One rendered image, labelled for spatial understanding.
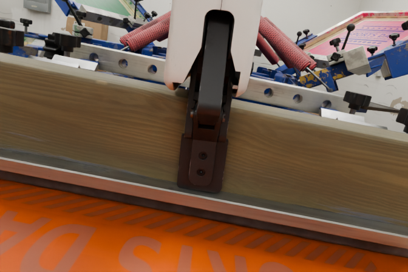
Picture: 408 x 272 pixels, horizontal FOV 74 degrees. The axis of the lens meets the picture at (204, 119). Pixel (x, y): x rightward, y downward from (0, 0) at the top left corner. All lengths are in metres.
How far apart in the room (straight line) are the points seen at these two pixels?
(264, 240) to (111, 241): 0.11
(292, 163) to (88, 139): 0.15
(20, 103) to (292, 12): 4.59
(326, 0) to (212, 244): 4.76
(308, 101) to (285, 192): 0.47
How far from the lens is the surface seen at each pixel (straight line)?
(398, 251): 0.29
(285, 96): 0.66
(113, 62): 0.67
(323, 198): 0.23
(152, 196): 0.20
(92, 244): 0.20
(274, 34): 1.07
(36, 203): 0.24
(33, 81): 0.22
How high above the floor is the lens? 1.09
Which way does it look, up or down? 14 degrees down
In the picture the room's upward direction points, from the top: 11 degrees clockwise
